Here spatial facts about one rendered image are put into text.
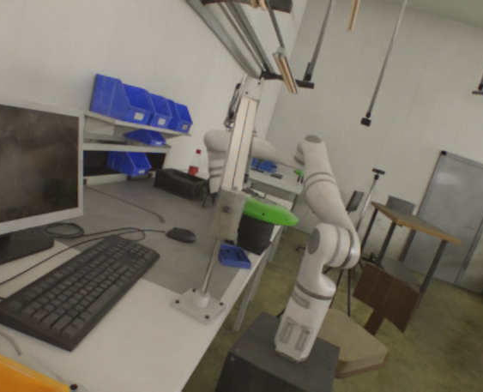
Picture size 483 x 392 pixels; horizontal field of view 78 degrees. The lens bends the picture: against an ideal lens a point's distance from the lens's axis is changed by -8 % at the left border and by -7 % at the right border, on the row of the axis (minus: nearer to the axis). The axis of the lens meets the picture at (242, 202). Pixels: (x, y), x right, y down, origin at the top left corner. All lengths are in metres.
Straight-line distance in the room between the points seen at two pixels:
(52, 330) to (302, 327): 0.50
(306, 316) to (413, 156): 5.46
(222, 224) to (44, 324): 0.37
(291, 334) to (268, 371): 0.10
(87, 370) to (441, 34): 6.49
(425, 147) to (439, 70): 1.31
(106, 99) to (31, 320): 1.13
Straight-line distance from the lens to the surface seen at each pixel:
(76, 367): 0.57
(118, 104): 1.53
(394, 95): 6.12
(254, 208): 1.17
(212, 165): 1.04
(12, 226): 0.86
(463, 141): 6.38
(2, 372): 0.42
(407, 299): 1.65
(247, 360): 0.78
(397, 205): 4.77
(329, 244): 0.70
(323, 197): 0.84
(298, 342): 0.80
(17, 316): 0.63
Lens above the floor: 1.31
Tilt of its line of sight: 11 degrees down
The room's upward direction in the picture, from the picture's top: 17 degrees clockwise
